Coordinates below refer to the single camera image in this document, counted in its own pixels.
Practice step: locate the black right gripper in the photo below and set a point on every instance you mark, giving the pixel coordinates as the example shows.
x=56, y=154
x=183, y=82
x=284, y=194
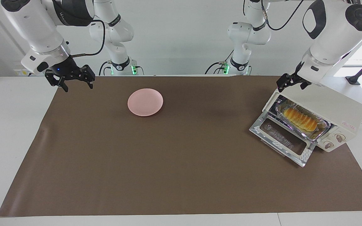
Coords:
x=66, y=71

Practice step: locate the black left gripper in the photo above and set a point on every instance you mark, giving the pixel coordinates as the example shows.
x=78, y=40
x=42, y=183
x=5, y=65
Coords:
x=295, y=78

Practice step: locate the golden ridged bread loaf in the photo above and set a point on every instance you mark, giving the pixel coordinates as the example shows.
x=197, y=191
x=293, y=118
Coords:
x=300, y=119

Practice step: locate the aluminium foil baking tray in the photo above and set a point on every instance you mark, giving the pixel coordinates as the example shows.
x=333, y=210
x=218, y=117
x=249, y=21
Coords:
x=323, y=127

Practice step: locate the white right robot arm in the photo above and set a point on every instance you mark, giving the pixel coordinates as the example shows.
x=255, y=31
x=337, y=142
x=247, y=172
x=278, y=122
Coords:
x=33, y=25

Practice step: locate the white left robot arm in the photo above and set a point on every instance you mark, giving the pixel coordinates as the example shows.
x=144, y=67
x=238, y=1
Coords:
x=334, y=31

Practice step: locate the cream toaster oven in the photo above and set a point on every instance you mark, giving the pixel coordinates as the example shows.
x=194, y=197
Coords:
x=334, y=105

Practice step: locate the glass oven door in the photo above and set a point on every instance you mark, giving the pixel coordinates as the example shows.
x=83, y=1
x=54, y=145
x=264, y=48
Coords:
x=264, y=133

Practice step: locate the beige oven knob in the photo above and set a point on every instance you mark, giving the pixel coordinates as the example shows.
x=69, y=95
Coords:
x=328, y=145
x=340, y=137

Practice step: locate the white power strip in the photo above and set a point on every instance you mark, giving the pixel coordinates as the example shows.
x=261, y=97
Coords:
x=22, y=72

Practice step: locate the pink round plate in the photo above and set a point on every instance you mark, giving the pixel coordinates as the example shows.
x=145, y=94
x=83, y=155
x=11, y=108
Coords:
x=145, y=102

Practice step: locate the brown table mat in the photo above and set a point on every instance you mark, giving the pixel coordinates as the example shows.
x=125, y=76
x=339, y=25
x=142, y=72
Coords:
x=184, y=163

